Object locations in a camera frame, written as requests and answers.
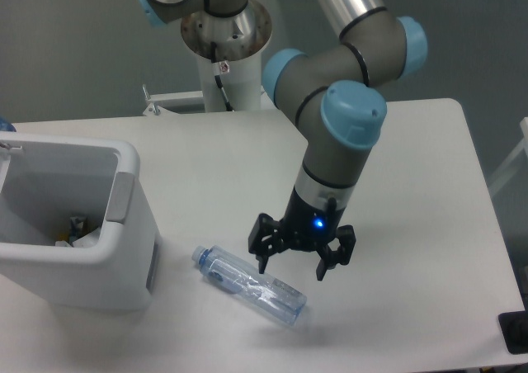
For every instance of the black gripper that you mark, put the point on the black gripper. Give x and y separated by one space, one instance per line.
303 228

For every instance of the clear plastic water bottle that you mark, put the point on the clear plastic water bottle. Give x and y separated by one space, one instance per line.
238 277

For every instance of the white paper wrapper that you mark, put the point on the white paper wrapper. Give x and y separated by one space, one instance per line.
89 240

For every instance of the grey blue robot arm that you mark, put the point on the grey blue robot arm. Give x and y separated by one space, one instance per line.
331 98

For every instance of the trash pile inside bin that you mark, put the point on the trash pile inside bin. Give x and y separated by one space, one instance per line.
77 228

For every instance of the white plastic trash can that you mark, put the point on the white plastic trash can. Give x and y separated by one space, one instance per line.
46 179

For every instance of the black clamp at table edge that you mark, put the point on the black clamp at table edge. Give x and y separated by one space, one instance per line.
514 331

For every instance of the blue object at left edge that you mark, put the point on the blue object at left edge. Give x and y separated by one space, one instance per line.
6 126

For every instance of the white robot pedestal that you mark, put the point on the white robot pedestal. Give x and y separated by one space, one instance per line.
227 38

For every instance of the white frame at right edge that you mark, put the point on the white frame at right edge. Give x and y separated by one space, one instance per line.
511 165

